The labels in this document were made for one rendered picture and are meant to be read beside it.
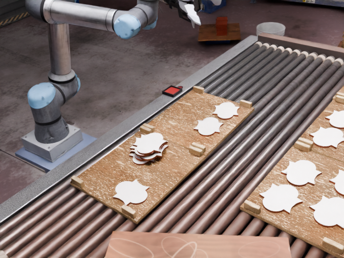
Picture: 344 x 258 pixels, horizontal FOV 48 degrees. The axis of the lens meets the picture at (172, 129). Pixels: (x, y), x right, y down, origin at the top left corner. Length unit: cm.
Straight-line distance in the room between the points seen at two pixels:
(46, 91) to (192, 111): 66
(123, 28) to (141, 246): 68
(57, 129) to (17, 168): 159
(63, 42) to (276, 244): 113
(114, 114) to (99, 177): 215
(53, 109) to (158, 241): 83
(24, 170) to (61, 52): 171
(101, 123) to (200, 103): 180
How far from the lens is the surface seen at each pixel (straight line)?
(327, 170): 155
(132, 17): 131
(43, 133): 177
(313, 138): 167
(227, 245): 112
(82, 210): 146
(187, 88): 206
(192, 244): 113
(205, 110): 183
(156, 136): 157
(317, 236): 132
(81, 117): 371
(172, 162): 154
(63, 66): 175
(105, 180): 151
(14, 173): 328
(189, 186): 147
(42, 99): 169
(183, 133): 169
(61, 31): 167
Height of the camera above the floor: 193
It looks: 35 degrees down
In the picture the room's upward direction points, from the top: 6 degrees counter-clockwise
